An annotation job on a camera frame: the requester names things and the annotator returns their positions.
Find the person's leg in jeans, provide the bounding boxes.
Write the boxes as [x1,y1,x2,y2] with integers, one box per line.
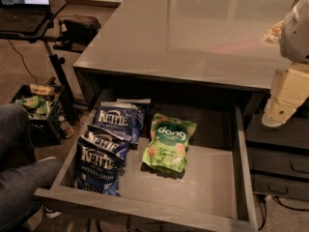
[0,103,63,232]

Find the black floor cables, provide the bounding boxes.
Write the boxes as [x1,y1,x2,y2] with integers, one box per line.
[255,194,309,232]

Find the black laptop stand table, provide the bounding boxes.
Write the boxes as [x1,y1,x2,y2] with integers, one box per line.
[0,0,76,104]

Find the black laptop power cable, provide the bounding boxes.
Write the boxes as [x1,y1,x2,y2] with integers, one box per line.
[7,39,39,85]

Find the plastic bottle beside crate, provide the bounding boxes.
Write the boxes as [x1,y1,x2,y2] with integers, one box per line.
[58,116,73,138]

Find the black plastic crate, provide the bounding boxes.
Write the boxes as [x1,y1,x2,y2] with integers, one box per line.
[11,85,66,146]

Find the dark bag on stand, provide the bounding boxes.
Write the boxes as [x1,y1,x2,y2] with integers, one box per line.
[53,14,101,53]

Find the open grey top drawer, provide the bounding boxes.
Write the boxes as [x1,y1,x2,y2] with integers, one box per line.
[36,92,258,232]

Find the front blue Kettle chip bag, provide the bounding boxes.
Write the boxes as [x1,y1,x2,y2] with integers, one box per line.
[76,137,123,196]

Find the back blue Kettle chip bag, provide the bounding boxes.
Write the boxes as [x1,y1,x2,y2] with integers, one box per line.
[94,99,151,144]

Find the dark lower side drawers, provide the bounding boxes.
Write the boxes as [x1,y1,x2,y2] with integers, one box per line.
[245,114,309,201]

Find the green snack bag in crate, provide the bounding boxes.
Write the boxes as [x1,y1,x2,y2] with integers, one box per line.
[15,96,46,118]

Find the tan packet on crate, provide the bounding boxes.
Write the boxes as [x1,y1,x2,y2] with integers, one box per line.
[29,84,55,96]

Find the white sneaker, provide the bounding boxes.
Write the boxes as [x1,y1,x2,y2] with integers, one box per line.
[43,206,62,218]

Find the blue kettle chip bag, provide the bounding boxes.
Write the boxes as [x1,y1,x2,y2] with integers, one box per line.
[83,125,129,161]
[76,137,123,196]
[94,99,151,144]

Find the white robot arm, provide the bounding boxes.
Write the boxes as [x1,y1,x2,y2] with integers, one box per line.
[262,0,309,128]

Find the middle blue Kettle chip bag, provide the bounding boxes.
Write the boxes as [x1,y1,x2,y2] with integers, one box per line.
[83,125,129,161]

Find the green rice chip bag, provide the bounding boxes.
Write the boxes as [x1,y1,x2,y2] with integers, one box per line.
[142,113,197,174]

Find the black laptop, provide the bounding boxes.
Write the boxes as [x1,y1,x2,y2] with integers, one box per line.
[0,0,51,35]

